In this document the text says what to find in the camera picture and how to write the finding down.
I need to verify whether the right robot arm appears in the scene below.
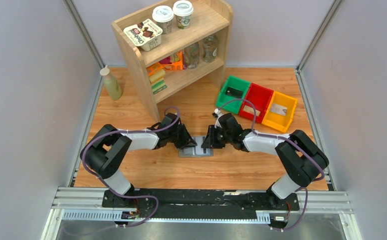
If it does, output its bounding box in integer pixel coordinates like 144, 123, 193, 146
201, 113, 329, 203

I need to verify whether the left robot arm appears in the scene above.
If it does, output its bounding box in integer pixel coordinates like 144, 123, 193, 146
79, 113, 197, 196

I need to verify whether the tan card in red bin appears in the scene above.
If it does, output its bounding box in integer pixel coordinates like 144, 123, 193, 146
242, 105, 261, 116

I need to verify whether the black card in green bin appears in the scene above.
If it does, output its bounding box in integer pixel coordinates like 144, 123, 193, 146
225, 87, 244, 99

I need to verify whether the silver card in yellow bin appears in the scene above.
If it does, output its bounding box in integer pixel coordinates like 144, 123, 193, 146
270, 103, 288, 116

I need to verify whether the green plastic bin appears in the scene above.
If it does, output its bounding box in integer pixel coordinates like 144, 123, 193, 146
216, 75, 251, 115

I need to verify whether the red plastic bin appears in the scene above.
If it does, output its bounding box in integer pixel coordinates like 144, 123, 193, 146
238, 83, 274, 124

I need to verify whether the yellow plastic bin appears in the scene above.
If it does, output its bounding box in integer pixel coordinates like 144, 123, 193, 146
261, 91, 298, 133

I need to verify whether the stacked sponges pack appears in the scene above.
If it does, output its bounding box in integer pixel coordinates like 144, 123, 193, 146
146, 62, 167, 95

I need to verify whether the orange snack package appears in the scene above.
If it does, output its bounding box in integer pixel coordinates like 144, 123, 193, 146
159, 50, 186, 71

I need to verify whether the wooden shelf unit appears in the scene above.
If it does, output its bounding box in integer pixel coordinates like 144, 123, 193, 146
111, 0, 234, 122

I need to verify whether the green squeeze bottle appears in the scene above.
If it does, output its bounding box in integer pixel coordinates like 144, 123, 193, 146
99, 65, 123, 101

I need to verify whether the left clear glass jar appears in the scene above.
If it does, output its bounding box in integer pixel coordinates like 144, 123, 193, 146
183, 42, 200, 69

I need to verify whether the clear glass jar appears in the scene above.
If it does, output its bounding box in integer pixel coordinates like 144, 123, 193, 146
202, 34, 218, 63
183, 42, 200, 69

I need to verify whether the right clear glass jar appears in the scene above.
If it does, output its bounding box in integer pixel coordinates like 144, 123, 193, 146
202, 34, 218, 63

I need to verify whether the Chobani yogurt pack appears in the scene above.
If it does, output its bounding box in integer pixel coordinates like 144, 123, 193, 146
123, 18, 163, 52

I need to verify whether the left paper coffee cup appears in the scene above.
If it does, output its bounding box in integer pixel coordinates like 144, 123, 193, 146
152, 5, 174, 35

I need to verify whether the paper coffee cup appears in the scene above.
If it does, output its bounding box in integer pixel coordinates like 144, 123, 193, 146
152, 5, 174, 35
172, 0, 194, 30

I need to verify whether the right paper coffee cup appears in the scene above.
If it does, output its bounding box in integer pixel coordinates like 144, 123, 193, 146
172, 0, 194, 30

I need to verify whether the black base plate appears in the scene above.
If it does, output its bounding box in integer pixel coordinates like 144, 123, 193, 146
101, 188, 300, 220

